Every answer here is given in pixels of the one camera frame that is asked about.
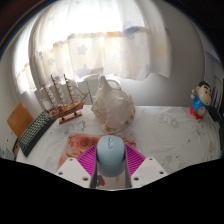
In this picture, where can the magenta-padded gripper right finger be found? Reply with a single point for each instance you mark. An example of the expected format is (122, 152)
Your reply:
(150, 170)

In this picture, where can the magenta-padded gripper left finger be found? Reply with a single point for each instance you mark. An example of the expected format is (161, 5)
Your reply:
(71, 170)

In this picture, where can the light blue computer mouse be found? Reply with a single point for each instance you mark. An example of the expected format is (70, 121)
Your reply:
(110, 156)

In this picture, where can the red printed mouse pad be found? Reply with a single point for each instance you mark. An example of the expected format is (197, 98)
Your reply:
(76, 144)

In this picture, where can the white printed tablecloth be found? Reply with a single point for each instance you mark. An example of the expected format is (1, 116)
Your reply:
(166, 133)

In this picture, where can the black keyboard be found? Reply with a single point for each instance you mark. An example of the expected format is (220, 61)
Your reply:
(33, 131)

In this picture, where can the wooden model sailing ship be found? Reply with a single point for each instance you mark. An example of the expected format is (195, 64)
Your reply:
(66, 110)

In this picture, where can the orange wooden chair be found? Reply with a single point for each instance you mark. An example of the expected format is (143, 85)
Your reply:
(19, 120)

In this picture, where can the large white conch shell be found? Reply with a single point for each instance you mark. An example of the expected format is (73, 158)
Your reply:
(113, 106)

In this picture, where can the white slatted chair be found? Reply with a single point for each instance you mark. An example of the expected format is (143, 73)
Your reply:
(41, 96)

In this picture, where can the cartoon boy figure clock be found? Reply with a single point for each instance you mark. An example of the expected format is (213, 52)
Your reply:
(200, 101)

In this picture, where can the white star-print curtain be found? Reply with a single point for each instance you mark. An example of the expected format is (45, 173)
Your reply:
(100, 43)

